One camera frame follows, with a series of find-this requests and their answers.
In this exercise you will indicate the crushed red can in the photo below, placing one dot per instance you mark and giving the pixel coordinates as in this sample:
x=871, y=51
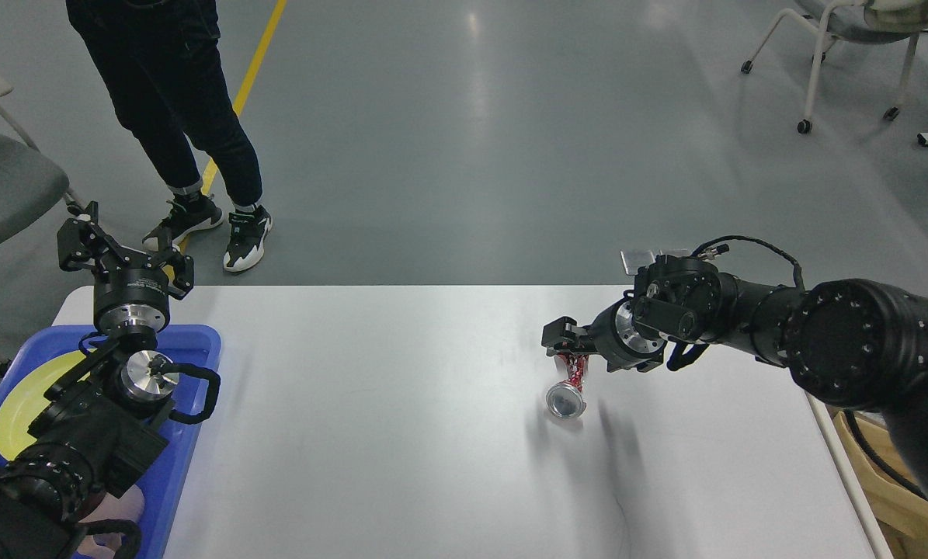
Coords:
x=565, y=400

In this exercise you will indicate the blue plastic tray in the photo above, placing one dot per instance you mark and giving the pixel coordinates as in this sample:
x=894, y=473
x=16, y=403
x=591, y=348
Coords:
x=162, y=485

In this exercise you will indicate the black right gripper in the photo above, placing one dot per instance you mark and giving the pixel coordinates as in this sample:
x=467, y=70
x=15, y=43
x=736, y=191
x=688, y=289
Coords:
x=614, y=337

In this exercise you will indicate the seated person in black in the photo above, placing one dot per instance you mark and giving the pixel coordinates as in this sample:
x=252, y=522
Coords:
x=160, y=63

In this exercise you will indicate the floor outlet plate left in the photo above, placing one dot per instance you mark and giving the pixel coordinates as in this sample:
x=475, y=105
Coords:
x=634, y=260

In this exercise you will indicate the brown paper bag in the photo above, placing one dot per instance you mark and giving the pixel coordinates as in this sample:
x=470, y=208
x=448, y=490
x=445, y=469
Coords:
x=901, y=515

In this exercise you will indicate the floor outlet plate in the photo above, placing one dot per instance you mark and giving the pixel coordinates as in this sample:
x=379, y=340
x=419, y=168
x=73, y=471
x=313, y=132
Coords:
x=634, y=260
x=677, y=253

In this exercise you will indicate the beige waste bin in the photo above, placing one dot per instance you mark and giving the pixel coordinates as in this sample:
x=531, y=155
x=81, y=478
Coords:
x=858, y=499

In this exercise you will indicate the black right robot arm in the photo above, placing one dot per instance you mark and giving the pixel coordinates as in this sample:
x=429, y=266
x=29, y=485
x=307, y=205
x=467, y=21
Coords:
x=854, y=344

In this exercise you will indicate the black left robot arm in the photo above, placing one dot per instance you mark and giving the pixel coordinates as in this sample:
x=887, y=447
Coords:
x=101, y=429

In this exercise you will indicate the floor outlet plate right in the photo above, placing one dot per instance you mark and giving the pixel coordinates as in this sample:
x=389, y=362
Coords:
x=677, y=253

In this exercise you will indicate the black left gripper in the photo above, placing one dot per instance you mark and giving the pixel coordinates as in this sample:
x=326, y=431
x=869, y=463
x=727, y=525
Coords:
x=123, y=296

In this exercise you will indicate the white office chair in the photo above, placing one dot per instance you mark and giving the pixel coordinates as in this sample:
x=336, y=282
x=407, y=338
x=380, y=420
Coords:
x=865, y=22

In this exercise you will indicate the yellow plastic plate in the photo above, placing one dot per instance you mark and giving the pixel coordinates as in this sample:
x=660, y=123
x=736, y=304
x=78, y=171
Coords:
x=27, y=400

